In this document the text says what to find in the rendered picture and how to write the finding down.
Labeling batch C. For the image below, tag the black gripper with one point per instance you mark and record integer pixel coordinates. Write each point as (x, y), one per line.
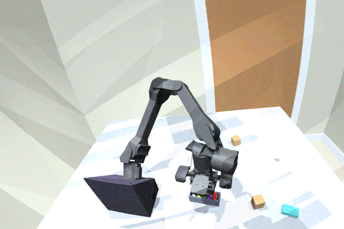
(225, 180)

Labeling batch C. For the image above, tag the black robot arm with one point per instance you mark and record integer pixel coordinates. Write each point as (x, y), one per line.
(212, 153)

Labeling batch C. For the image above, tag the white shallow rectangular tray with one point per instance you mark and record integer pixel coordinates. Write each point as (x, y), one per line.
(191, 163)

